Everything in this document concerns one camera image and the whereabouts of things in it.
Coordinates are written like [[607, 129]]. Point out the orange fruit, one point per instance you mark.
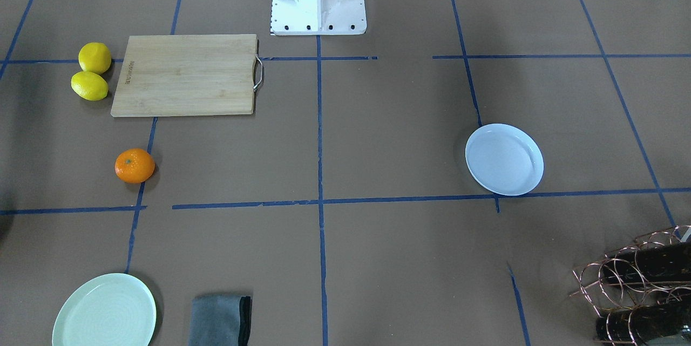
[[134, 166]]

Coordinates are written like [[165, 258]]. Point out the light green plate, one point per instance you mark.
[[111, 309]]

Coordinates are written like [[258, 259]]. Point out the yellow lemon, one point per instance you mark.
[[89, 85], [95, 57]]

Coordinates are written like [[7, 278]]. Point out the wooden cutting board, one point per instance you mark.
[[188, 75]]

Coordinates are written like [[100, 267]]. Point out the folded grey cloth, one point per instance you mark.
[[220, 319]]

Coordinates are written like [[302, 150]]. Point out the upper yellow lemon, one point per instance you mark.
[[95, 57]]

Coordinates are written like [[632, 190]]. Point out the copper wire bottle rack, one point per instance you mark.
[[640, 293]]

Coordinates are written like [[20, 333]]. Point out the lower yellow lemon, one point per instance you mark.
[[89, 85]]

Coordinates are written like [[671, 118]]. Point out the dark wine bottle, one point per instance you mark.
[[664, 324], [661, 266]]

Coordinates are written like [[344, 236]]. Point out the light blue plate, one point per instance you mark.
[[504, 159]]

